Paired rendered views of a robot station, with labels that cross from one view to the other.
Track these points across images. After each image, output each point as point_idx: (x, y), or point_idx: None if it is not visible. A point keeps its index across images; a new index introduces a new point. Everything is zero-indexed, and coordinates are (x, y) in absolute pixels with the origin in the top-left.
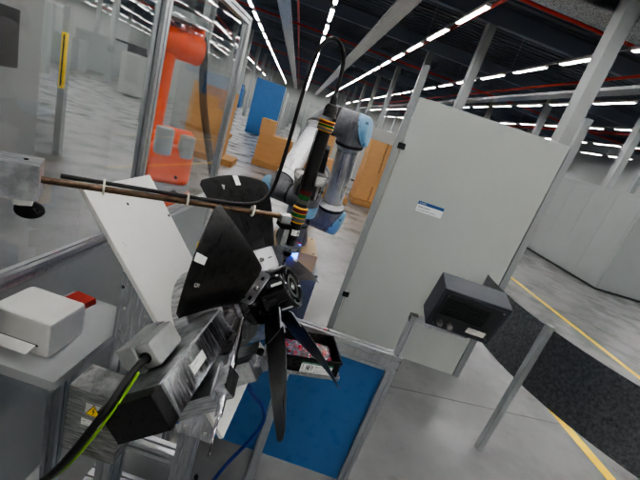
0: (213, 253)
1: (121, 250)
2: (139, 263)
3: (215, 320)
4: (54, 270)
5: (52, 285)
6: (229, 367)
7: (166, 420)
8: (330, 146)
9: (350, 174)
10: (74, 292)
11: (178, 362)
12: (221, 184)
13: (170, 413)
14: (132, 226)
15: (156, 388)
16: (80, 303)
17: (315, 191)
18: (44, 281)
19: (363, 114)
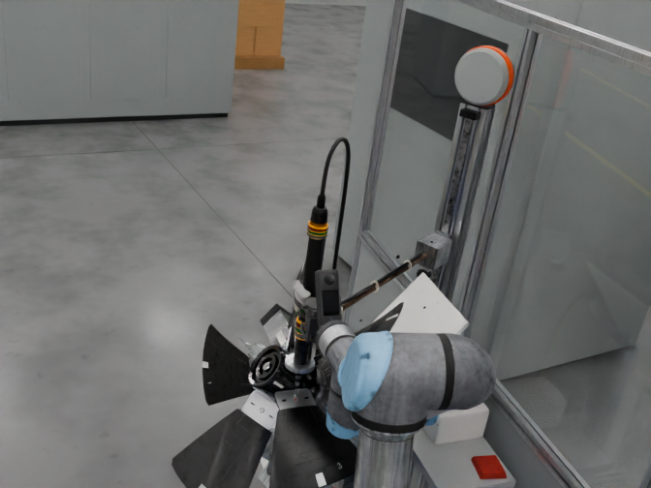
0: (302, 271)
1: (386, 312)
2: None
3: None
4: (525, 443)
5: (520, 458)
6: (263, 349)
7: (264, 315)
8: (319, 270)
9: (356, 485)
10: (502, 468)
11: (285, 320)
12: (392, 311)
13: (265, 317)
14: (406, 317)
15: (278, 306)
16: (443, 413)
17: (305, 316)
18: (515, 441)
19: (382, 333)
